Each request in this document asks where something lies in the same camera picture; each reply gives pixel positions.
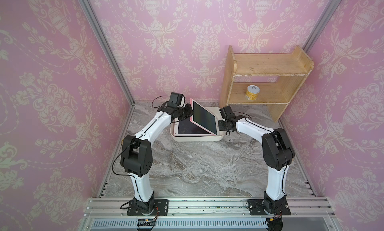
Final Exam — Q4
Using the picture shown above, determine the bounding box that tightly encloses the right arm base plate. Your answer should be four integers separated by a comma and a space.
245, 199, 291, 217

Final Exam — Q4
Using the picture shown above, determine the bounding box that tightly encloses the pink writing tablet dark screen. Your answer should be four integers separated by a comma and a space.
175, 118, 217, 136

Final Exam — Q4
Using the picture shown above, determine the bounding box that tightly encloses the white plastic storage box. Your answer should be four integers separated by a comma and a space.
170, 107, 226, 142

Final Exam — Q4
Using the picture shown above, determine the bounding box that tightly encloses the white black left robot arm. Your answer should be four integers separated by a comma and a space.
112, 92, 194, 215

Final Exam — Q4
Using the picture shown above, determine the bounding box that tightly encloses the pink writing tablet rainbow screen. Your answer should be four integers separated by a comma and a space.
190, 98, 219, 136

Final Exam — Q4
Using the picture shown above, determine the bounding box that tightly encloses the aluminium front rail frame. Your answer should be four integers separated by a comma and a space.
78, 197, 342, 231

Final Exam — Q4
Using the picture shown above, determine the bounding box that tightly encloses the yellow white tin can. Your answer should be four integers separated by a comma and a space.
245, 85, 261, 101

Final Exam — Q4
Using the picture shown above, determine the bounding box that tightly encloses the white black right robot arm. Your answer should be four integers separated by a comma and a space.
219, 106, 295, 216

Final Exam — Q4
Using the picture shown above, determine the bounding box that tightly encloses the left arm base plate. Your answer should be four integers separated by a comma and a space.
127, 199, 169, 216

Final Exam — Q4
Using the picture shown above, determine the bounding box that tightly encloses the wooden shelf unit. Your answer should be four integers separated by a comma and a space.
219, 46, 314, 122

